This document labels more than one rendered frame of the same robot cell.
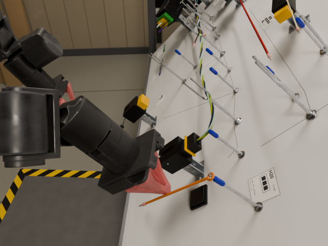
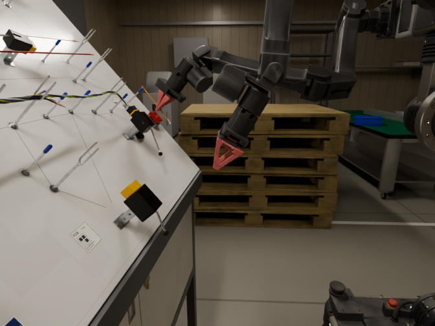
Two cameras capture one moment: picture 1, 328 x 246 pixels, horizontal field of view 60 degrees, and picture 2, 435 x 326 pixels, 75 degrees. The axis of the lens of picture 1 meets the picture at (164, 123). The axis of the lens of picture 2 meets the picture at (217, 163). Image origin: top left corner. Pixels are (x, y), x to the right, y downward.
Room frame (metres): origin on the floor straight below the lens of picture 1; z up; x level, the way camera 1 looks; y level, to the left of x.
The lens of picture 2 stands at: (1.25, 0.32, 1.24)
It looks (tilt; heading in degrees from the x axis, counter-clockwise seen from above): 16 degrees down; 187
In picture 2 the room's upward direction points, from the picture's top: straight up
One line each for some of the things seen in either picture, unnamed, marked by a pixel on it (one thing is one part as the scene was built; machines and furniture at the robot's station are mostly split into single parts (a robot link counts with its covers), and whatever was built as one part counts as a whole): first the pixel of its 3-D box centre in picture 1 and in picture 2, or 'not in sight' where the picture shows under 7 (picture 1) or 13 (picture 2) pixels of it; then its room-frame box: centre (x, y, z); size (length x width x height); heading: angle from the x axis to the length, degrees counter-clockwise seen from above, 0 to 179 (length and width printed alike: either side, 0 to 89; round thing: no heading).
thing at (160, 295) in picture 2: not in sight; (172, 267); (0.41, 0.06, 0.60); 0.55 x 0.03 x 0.39; 178
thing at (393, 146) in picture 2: not in sight; (366, 140); (-2.85, 1.93, 0.42); 2.31 x 0.91 x 0.84; 6
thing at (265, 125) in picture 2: not in sight; (254, 158); (-1.47, 0.36, 0.49); 1.39 x 0.96 x 0.99; 94
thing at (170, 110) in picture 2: not in sight; (160, 105); (-4.80, -1.60, 0.70); 0.69 x 0.59 x 1.40; 2
